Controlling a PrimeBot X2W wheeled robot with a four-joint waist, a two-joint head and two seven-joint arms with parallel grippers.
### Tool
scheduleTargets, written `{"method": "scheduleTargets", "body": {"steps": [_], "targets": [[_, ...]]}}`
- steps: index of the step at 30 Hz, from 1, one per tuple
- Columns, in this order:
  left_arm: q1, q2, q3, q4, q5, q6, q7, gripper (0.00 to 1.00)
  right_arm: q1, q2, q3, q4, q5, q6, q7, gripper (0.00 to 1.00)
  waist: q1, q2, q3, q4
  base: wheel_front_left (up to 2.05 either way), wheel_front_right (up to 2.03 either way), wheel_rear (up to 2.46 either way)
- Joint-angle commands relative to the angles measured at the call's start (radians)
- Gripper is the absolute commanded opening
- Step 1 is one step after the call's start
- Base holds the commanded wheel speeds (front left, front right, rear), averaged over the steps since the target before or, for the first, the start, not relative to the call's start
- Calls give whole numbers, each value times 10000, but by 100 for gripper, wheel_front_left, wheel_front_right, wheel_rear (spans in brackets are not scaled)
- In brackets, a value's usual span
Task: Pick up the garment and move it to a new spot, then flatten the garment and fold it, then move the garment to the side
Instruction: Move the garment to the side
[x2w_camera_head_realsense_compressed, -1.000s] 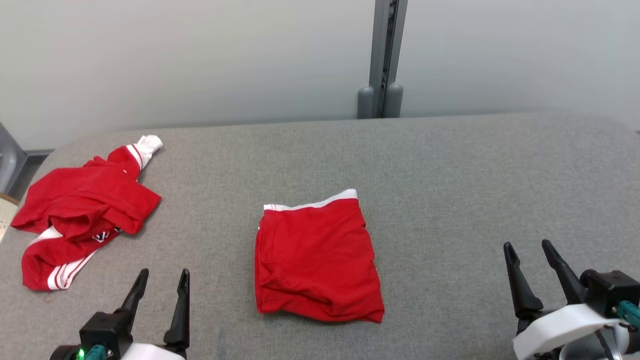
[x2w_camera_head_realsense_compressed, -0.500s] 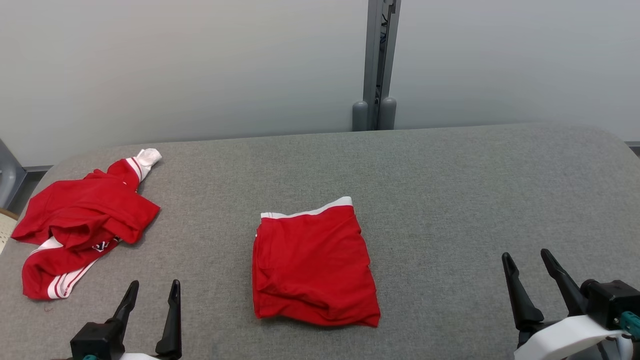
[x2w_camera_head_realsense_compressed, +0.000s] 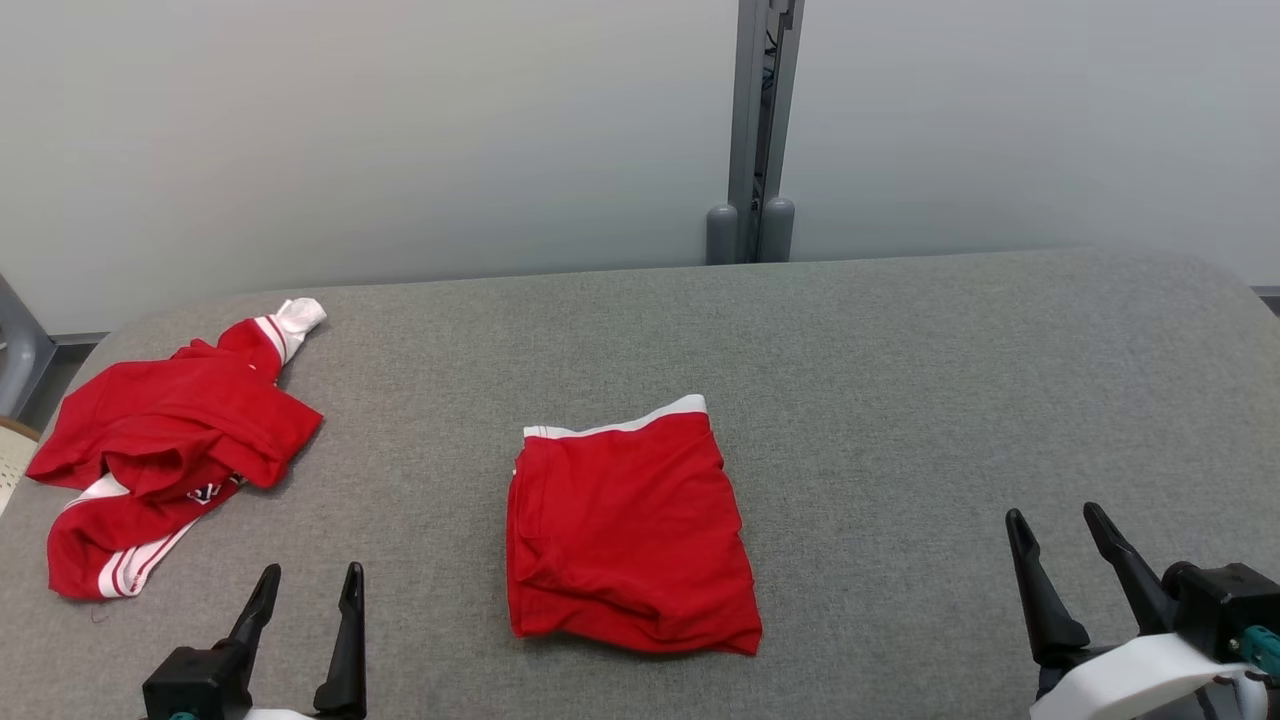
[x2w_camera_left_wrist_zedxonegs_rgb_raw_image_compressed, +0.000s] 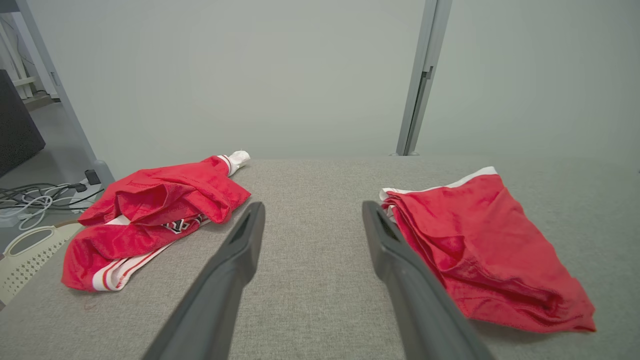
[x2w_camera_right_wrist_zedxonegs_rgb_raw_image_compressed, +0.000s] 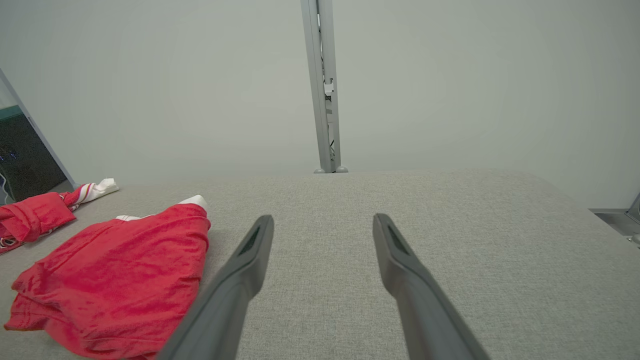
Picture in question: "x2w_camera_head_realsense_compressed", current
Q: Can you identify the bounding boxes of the cream perforated laundry basket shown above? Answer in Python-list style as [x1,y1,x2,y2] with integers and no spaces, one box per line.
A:
[0,415,41,516]

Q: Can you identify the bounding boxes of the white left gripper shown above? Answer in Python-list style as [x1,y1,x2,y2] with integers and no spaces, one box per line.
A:
[228,561,367,720]

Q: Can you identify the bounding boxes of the red jersey with white sleeves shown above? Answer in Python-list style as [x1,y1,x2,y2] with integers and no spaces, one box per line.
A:
[27,297,328,601]

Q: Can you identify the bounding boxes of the grey metal partition post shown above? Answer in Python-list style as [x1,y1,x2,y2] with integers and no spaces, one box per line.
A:
[705,0,806,266]

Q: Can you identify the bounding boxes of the red shorts with white trim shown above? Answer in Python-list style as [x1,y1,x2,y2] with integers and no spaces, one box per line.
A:
[505,394,763,658]

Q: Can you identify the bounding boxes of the grey metal frame leg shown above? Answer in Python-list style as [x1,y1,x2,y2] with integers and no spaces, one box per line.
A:
[0,272,58,419]

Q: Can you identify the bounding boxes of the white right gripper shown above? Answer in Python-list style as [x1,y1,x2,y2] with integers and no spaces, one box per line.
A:
[1005,502,1251,720]

